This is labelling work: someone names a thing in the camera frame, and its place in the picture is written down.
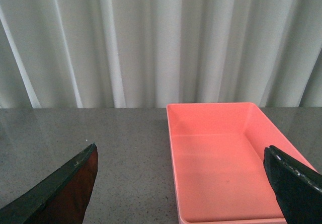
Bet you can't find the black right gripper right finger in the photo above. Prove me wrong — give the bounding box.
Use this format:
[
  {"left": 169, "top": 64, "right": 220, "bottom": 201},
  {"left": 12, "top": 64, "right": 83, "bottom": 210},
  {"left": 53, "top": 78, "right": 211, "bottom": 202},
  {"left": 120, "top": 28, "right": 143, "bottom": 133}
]
[{"left": 263, "top": 145, "right": 321, "bottom": 223}]

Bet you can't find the white pleated curtain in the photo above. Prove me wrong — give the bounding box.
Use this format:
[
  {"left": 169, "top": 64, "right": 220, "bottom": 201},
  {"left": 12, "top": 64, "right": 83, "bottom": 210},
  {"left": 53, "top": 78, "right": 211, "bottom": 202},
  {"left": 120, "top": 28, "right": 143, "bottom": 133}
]
[{"left": 1, "top": 0, "right": 321, "bottom": 108}]

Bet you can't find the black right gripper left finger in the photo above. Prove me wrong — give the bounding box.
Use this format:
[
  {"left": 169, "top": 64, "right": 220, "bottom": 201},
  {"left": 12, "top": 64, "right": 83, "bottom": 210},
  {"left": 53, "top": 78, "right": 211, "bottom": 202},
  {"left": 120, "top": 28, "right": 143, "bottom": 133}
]
[{"left": 1, "top": 143, "right": 98, "bottom": 223}]

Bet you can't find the pink plastic tray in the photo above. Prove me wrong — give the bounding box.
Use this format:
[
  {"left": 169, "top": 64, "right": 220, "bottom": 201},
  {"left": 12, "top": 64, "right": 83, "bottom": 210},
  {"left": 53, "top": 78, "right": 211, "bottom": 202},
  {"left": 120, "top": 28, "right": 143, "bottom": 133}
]
[{"left": 167, "top": 103, "right": 308, "bottom": 223}]

